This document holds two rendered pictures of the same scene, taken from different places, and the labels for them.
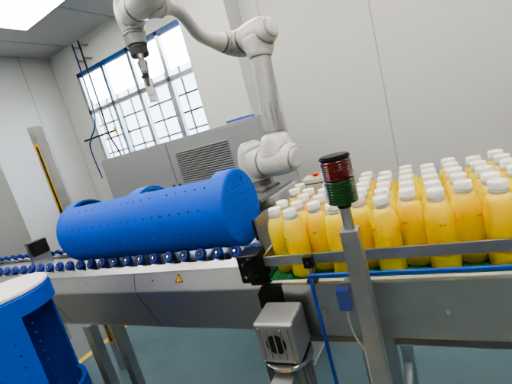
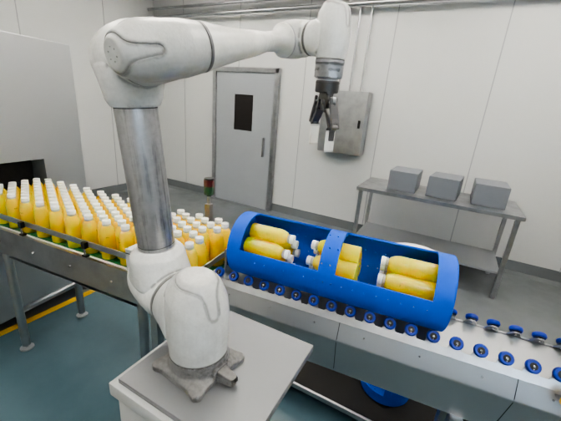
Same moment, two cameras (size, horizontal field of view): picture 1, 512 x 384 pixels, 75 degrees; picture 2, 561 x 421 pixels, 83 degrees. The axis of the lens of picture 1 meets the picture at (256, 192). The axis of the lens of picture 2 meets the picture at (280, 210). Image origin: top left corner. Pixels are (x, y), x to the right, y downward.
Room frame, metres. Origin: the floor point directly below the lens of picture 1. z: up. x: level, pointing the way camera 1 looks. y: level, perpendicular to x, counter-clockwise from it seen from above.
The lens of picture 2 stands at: (2.54, 0.10, 1.70)
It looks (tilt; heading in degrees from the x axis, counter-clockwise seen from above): 18 degrees down; 175
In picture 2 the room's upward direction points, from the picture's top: 5 degrees clockwise
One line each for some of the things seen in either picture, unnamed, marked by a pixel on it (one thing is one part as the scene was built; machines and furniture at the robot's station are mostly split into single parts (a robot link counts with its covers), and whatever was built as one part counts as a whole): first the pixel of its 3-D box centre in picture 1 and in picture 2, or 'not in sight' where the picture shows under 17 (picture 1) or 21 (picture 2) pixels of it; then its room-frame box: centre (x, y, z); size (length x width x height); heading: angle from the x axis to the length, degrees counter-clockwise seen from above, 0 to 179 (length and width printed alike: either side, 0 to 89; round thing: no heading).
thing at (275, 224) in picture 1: (282, 241); (224, 242); (0.99, -0.04, 0.99); 0.07 x 0.07 x 0.19
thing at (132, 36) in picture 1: (136, 40); (329, 70); (1.48, 0.32, 1.82); 0.09 x 0.09 x 0.06
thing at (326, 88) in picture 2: (141, 58); (325, 95); (1.47, 0.32, 1.75); 0.08 x 0.07 x 0.09; 12
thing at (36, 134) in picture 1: (82, 254); not in sight; (2.12, 1.20, 0.85); 0.06 x 0.06 x 1.70; 64
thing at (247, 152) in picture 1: (253, 160); (195, 309); (1.83, -0.03, 1.18); 0.18 x 0.16 x 0.22; 41
